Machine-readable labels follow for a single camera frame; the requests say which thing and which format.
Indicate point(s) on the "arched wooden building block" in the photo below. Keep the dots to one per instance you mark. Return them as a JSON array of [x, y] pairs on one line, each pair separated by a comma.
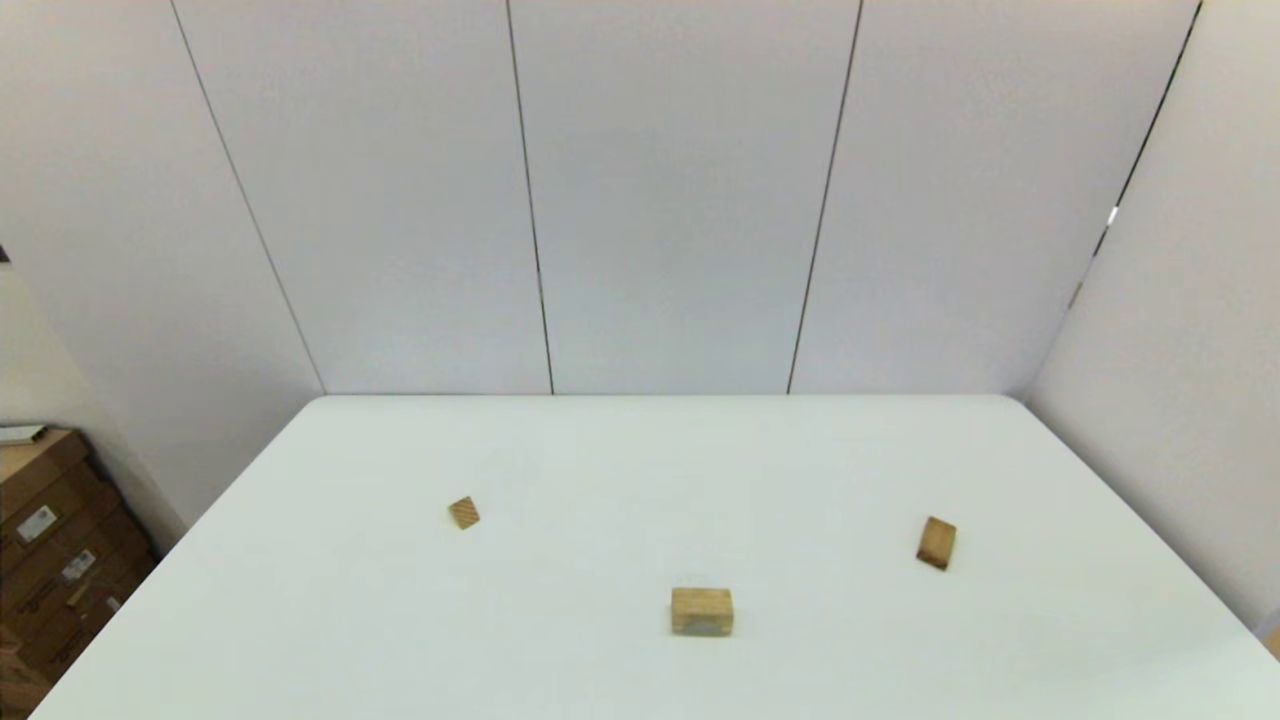
[[701, 610]]

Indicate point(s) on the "rectangular wooden building block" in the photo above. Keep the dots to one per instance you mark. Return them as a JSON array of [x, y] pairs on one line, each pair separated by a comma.
[[936, 543]]

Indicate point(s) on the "triangular wooden building block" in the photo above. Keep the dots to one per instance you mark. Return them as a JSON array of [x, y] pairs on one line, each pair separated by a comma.
[[463, 513]]

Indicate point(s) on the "labelled brown cardboard box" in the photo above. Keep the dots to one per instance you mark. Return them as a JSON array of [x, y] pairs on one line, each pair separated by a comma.
[[85, 625], [60, 585], [40, 480]]

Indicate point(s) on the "white flat object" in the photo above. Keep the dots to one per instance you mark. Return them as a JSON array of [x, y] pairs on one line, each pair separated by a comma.
[[20, 435]]

